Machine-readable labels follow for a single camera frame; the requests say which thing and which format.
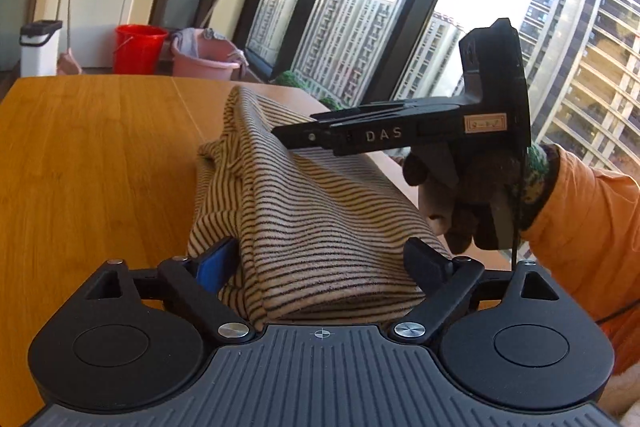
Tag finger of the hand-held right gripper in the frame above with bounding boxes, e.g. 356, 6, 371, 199
272, 118, 347, 152

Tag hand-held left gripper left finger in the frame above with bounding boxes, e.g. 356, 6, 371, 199
82, 236, 255, 343

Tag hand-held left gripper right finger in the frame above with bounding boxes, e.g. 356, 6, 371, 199
390, 237, 560, 344

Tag striped shirt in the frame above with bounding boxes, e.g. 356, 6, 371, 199
187, 86, 453, 328

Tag person's right hand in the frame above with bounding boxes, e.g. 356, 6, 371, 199
402, 146, 526, 255

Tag pink rag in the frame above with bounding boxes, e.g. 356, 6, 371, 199
226, 47, 249, 80

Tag apartment buildings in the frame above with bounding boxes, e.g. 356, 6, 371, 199
247, 0, 640, 268

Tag pink plastic basin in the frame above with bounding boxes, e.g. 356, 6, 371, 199
171, 28, 242, 81

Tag large grey cloth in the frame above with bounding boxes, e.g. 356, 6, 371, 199
170, 28, 201, 58

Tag red bucket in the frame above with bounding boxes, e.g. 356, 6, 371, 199
113, 24, 169, 75

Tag pink dustpan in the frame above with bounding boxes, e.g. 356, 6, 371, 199
56, 0, 83, 76

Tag white trash bin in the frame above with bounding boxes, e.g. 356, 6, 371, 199
19, 20, 63, 78

